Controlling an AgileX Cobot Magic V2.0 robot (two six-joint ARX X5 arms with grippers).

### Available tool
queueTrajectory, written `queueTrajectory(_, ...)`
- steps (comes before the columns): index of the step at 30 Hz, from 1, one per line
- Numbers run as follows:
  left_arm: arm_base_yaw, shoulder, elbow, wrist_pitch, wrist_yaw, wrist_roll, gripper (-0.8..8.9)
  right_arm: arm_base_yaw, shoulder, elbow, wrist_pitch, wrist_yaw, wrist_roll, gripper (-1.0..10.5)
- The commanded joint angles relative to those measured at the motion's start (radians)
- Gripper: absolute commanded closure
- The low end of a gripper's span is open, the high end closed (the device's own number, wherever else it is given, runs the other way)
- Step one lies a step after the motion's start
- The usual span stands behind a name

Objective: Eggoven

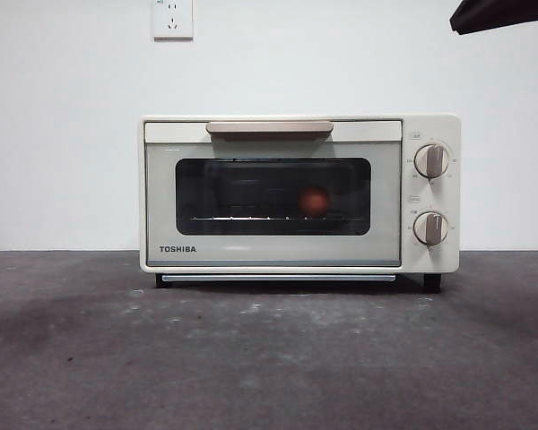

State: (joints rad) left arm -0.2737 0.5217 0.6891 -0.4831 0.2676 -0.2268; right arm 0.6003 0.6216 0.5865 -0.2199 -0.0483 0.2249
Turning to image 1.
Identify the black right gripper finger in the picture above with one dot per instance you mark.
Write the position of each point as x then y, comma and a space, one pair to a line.
511, 13

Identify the brown egg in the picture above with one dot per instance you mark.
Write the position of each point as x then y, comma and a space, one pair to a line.
313, 200

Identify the cream and beige oven knob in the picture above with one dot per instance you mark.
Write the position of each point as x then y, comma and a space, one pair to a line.
431, 228
431, 160

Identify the cream Toshiba toaster oven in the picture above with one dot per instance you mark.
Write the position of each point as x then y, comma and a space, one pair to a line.
440, 260

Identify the silver oven crumb tray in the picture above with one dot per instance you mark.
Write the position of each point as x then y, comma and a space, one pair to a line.
273, 278

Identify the white wall socket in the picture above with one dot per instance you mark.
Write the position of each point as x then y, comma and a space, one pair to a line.
173, 20

